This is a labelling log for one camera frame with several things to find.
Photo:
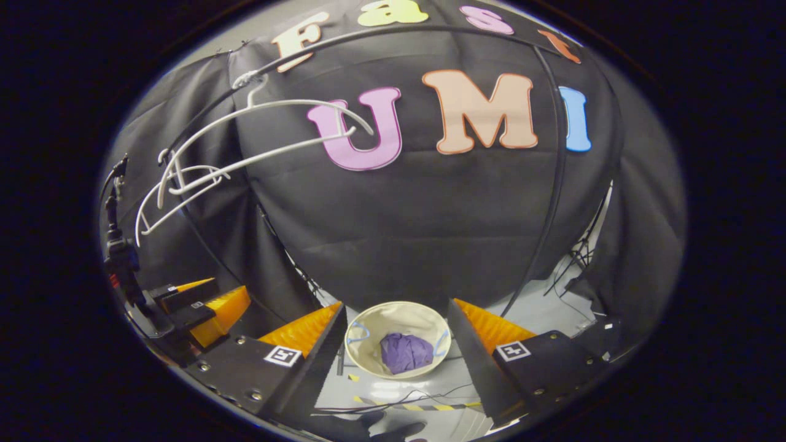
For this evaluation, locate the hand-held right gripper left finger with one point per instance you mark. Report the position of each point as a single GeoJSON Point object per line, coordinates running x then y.
{"type": "Point", "coordinates": [245, 368]}

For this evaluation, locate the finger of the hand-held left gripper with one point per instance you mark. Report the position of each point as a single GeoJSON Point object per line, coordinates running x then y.
{"type": "Point", "coordinates": [215, 316]}
{"type": "Point", "coordinates": [184, 294]}

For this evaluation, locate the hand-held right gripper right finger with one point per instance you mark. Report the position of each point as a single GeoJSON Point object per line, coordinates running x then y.
{"type": "Point", "coordinates": [476, 362]}

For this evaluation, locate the purple jacket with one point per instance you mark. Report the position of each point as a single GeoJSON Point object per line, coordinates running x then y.
{"type": "Point", "coordinates": [405, 353]}

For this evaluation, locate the beige laundry hamper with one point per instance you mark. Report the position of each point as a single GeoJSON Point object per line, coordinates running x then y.
{"type": "Point", "coordinates": [374, 325]}

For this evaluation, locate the white clothes hanger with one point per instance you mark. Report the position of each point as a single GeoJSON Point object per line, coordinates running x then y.
{"type": "Point", "coordinates": [295, 102]}
{"type": "Point", "coordinates": [184, 167]}

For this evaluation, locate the black clothes rack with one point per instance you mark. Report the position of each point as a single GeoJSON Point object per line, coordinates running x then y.
{"type": "Point", "coordinates": [548, 227]}

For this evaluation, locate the yellow black floor tape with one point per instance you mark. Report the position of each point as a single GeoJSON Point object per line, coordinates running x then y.
{"type": "Point", "coordinates": [430, 406]}

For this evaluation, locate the dark shoe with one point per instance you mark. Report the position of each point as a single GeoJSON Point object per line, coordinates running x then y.
{"type": "Point", "coordinates": [393, 430]}

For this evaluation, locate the black backdrop cloth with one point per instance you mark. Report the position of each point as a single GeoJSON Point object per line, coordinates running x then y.
{"type": "Point", "coordinates": [430, 215]}

